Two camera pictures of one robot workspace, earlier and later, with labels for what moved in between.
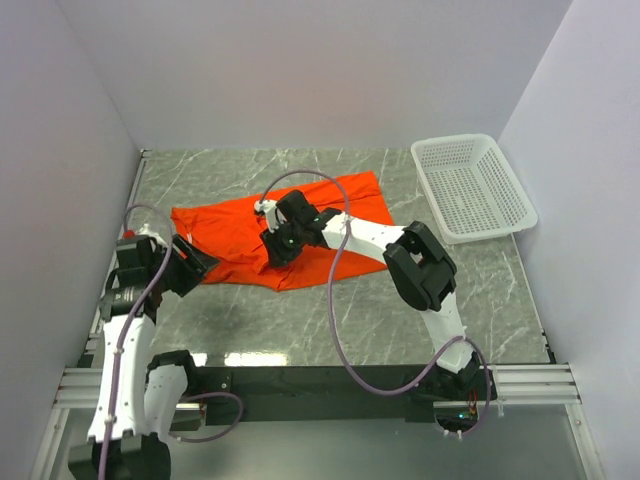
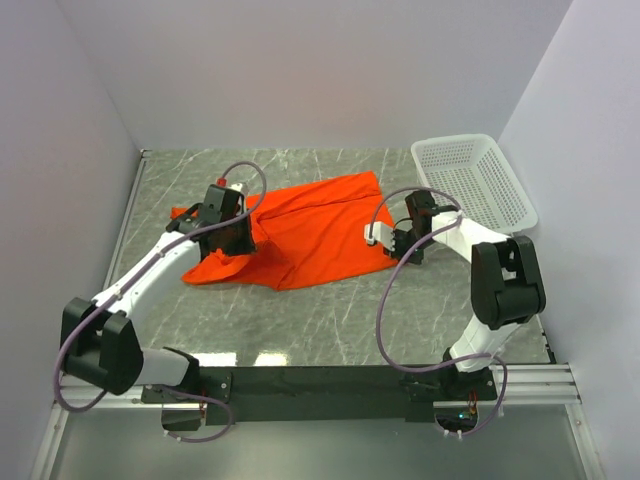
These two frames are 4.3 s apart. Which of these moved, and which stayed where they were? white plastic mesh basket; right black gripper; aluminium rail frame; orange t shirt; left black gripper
Moved: right black gripper; left black gripper
Stayed: white plastic mesh basket; aluminium rail frame; orange t shirt
